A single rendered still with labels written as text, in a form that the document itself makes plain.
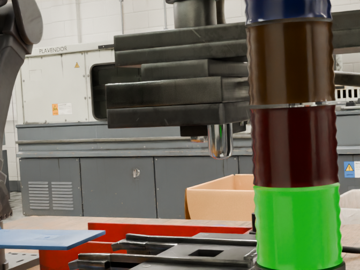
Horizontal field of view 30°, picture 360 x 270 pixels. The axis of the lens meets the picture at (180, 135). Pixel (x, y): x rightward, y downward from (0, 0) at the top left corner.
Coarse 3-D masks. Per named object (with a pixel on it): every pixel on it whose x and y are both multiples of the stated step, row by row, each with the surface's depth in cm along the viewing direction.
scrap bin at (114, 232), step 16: (96, 224) 94; (112, 224) 93; (128, 224) 92; (144, 224) 91; (160, 224) 90; (176, 224) 89; (96, 240) 94; (112, 240) 93; (48, 256) 84; (64, 256) 83
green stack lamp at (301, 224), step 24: (264, 192) 29; (288, 192) 28; (312, 192) 28; (336, 192) 29; (264, 216) 29; (288, 216) 28; (312, 216) 28; (336, 216) 29; (264, 240) 29; (288, 240) 28; (312, 240) 28; (336, 240) 29; (264, 264) 29; (288, 264) 28; (312, 264) 28; (336, 264) 29
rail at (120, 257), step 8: (112, 256) 60; (120, 256) 60; (128, 256) 60; (136, 256) 59; (144, 256) 59; (152, 256) 59; (160, 256) 58; (168, 256) 58; (112, 264) 60; (120, 264) 60; (128, 264) 60; (192, 264) 57; (200, 264) 57; (208, 264) 56; (216, 264) 56; (224, 264) 56; (232, 264) 55; (240, 264) 55; (248, 264) 55
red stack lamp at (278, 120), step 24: (264, 120) 28; (288, 120) 28; (312, 120) 28; (264, 144) 29; (288, 144) 28; (312, 144) 28; (336, 144) 29; (264, 168) 29; (288, 168) 28; (312, 168) 28; (336, 168) 29
